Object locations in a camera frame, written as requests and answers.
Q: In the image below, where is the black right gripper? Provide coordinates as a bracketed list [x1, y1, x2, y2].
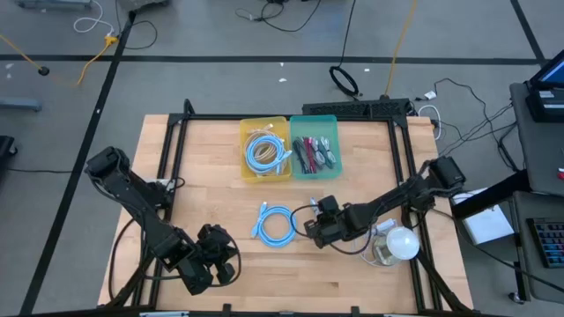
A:
[303, 204, 369, 250]

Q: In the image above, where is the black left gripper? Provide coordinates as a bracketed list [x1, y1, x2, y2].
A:
[197, 223, 239, 286]

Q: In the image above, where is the light blue HDMI cable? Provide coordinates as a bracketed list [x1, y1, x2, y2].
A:
[244, 134, 294, 176]
[249, 201, 299, 249]

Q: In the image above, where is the purple short USB cable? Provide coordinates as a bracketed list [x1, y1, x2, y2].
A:
[293, 138, 309, 175]

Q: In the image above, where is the green short USB cable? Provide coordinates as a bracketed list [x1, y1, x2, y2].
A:
[320, 136, 338, 171]

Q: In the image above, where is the grey short USB cable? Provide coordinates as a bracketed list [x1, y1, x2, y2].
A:
[311, 136, 327, 171]

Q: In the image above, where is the white round lamp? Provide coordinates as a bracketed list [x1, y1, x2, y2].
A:
[385, 226, 420, 261]

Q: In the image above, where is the teal translucent plastic tray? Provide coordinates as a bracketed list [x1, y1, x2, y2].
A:
[289, 114, 344, 181]

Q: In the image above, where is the yellow translucent plastic tray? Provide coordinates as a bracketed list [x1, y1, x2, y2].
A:
[239, 115, 293, 184]

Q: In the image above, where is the white box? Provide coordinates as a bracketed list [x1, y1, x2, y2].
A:
[461, 204, 516, 246]

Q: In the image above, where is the grey keyboard desk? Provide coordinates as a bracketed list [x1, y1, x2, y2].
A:
[510, 191, 564, 305]

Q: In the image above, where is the black backlit keyboard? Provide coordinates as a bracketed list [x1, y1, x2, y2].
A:
[526, 216, 564, 269]

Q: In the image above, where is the grey side table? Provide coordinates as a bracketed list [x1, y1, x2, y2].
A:
[509, 81, 564, 195]

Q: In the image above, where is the grey metal floor bar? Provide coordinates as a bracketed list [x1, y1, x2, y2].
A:
[0, 97, 43, 112]

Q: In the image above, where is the black laptop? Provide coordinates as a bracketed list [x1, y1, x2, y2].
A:
[524, 48, 564, 123]

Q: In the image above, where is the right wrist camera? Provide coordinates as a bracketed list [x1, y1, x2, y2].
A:
[317, 195, 340, 217]

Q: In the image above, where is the white thin cable with adapter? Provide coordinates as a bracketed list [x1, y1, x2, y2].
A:
[359, 217, 396, 268]

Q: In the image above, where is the black coiled hanging cable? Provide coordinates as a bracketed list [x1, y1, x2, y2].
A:
[328, 0, 361, 99]

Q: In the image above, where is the black aluminium table frame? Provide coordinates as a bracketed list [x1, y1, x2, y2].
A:
[105, 99, 475, 317]

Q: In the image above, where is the white looped cable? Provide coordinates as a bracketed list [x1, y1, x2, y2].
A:
[416, 104, 442, 141]

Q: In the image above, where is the black floor cable tangle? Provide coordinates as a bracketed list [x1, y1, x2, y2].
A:
[434, 77, 519, 173]

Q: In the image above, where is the yellow hanging cable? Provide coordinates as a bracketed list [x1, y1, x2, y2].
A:
[385, 0, 419, 98]

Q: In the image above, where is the black floor cable with plugs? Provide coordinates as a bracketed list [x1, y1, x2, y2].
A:
[235, 0, 323, 33]

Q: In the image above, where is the black looped floor cable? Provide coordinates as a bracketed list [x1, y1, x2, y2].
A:
[115, 0, 159, 50]

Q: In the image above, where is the yellow extension cord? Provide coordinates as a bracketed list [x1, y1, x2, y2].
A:
[77, 34, 120, 85]

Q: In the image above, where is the yellow cable with black plug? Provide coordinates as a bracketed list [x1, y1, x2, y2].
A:
[0, 33, 50, 77]

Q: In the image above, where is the white floor cable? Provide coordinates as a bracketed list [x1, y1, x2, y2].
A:
[72, 0, 115, 36]

